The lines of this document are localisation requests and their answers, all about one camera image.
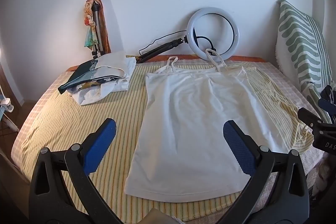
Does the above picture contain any white ring light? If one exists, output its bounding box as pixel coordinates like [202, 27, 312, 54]
[187, 8, 240, 60]

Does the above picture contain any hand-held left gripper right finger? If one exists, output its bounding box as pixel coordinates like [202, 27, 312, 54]
[223, 120, 309, 224]

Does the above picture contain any white plastic clip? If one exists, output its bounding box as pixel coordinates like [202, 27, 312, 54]
[0, 98, 13, 113]

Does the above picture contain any teal printed garment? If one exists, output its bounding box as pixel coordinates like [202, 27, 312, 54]
[58, 58, 125, 94]

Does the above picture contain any orange wooden board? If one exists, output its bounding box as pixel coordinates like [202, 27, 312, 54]
[100, 0, 111, 54]

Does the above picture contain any white folded garment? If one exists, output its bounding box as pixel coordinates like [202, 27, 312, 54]
[70, 76, 131, 106]

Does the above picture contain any green patterned pillow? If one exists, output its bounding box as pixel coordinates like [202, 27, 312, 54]
[276, 0, 334, 123]

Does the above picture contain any white tank top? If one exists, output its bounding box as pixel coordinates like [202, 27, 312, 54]
[125, 49, 290, 199]

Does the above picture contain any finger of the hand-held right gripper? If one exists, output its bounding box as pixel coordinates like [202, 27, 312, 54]
[318, 98, 336, 112]
[298, 108, 323, 132]

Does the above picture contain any yellow blue printed garment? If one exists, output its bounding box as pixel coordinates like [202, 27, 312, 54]
[71, 78, 116, 91]

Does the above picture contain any colourful cloth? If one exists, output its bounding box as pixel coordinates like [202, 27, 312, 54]
[83, 0, 105, 54]

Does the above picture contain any cream folded garment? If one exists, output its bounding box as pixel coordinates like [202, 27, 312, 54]
[92, 51, 137, 80]

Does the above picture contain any black ring light tripod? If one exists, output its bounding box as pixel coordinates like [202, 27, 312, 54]
[136, 36, 190, 64]

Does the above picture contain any yellow striped bed sheet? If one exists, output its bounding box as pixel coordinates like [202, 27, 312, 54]
[10, 56, 315, 215]

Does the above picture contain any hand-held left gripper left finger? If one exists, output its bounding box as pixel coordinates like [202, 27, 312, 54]
[28, 117, 117, 224]

